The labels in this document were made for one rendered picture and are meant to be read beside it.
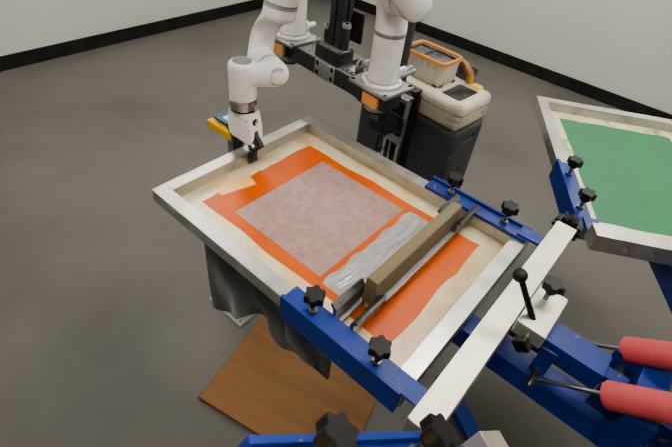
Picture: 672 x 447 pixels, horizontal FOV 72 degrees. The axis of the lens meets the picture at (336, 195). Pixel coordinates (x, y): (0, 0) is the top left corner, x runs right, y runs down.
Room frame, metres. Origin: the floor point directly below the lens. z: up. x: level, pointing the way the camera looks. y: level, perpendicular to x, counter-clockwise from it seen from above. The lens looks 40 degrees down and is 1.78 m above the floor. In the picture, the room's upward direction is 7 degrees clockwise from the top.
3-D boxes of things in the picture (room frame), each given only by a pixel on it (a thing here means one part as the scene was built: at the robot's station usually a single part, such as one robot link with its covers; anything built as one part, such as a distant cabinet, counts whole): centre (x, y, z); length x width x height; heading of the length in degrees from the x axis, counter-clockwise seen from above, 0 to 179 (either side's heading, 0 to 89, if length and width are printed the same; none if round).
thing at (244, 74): (1.12, 0.24, 1.22); 0.15 x 0.10 x 0.11; 124
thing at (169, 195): (0.89, -0.02, 0.97); 0.79 x 0.58 x 0.04; 54
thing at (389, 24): (1.36, -0.10, 1.37); 0.13 x 0.10 x 0.16; 34
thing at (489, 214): (0.97, -0.38, 0.98); 0.30 x 0.05 x 0.07; 54
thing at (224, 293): (0.76, 0.15, 0.74); 0.46 x 0.04 x 0.42; 54
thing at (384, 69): (1.38, -0.11, 1.21); 0.16 x 0.13 x 0.15; 138
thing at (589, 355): (0.56, -0.47, 1.02); 0.17 x 0.06 x 0.05; 54
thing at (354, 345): (0.52, -0.05, 0.98); 0.30 x 0.05 x 0.07; 54
